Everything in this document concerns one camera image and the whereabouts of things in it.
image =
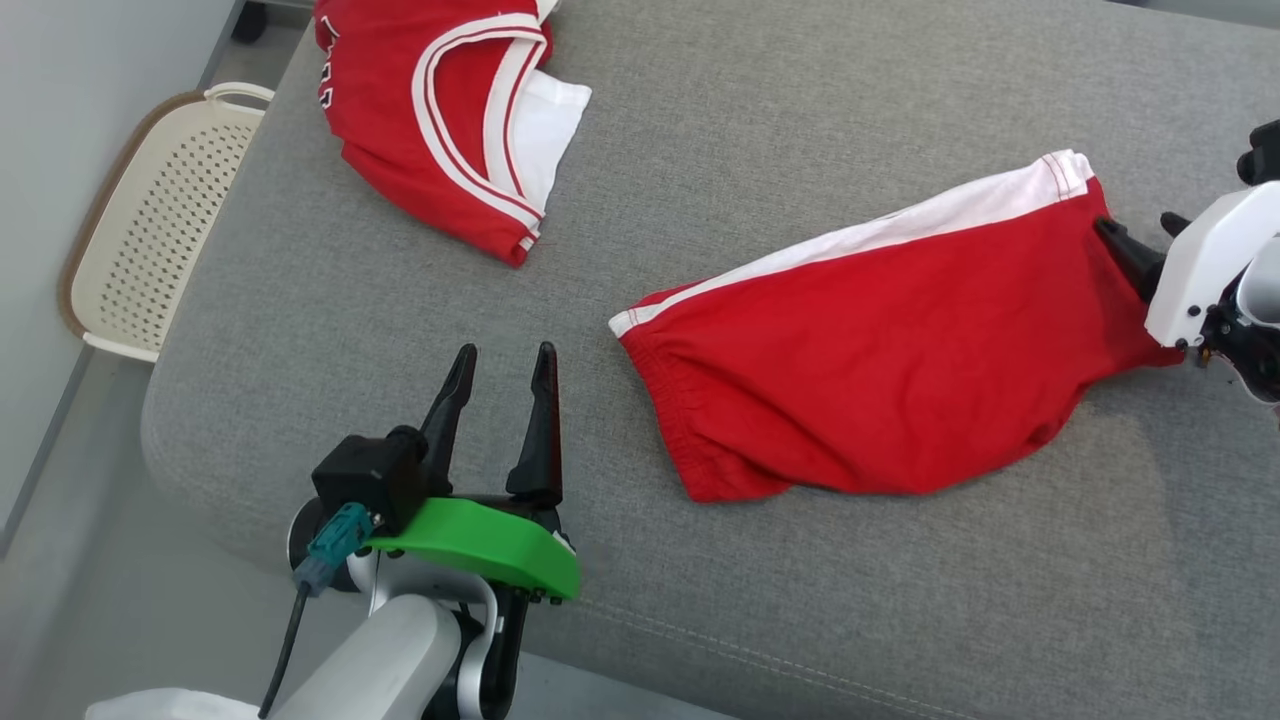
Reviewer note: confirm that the cream perforated laundry basket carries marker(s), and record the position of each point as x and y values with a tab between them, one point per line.
150	230

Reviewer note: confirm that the black caster wheel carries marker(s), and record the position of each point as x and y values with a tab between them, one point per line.
250	20

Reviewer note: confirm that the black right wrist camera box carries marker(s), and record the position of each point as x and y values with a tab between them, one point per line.
1265	155

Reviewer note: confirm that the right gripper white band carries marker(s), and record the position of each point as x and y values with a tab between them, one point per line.
1205	270

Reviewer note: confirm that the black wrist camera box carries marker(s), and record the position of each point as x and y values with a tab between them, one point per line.
1265	155
365	475

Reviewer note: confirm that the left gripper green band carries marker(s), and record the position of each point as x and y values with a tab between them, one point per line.
480	540

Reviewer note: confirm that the red white basketball jersey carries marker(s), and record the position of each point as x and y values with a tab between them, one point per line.
400	110

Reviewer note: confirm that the red shorts white stripe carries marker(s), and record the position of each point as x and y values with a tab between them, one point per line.
900	350

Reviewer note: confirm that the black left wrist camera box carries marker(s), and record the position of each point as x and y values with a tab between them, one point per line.
365	475

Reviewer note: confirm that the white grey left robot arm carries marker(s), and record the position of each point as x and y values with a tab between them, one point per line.
380	660

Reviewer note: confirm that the teal left camera connector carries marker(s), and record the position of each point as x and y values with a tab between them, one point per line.
335	545

